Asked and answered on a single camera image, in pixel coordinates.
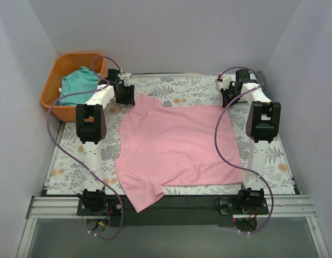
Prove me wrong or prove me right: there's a pink t shirt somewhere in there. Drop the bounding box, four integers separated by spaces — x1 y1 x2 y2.
115 94 243 212

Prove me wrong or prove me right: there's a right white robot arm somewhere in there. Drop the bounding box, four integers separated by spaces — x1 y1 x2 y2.
216 67 281 216

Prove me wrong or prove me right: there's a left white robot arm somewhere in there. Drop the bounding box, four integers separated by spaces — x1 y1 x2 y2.
76 69 135 215

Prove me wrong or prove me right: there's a teal t shirt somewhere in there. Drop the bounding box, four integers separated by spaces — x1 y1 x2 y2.
57 66 99 106

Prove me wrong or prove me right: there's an orange plastic basket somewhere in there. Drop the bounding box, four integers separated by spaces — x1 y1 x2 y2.
40 52 107 109

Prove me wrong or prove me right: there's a floral table mat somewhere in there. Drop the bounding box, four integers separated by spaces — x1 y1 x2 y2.
45 76 295 195

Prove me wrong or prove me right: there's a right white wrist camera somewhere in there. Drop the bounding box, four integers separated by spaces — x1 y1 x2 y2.
217 74 234 89

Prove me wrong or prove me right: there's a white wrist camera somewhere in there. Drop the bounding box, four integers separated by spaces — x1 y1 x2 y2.
118 70 132 86
217 74 234 89

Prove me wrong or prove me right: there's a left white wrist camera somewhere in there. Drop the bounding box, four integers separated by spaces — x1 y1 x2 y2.
118 70 132 86

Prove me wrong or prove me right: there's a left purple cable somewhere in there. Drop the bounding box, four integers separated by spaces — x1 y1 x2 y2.
46 55 125 240

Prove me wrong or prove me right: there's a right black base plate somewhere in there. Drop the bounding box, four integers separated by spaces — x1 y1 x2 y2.
213 195 269 217

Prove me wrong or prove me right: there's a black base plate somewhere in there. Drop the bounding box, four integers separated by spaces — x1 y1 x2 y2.
213 195 269 217
76 197 125 216

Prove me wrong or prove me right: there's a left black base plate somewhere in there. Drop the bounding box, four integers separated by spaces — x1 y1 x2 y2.
76 197 125 216

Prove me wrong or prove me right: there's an aluminium frame rail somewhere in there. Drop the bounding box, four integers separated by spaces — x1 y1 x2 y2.
27 195 316 220

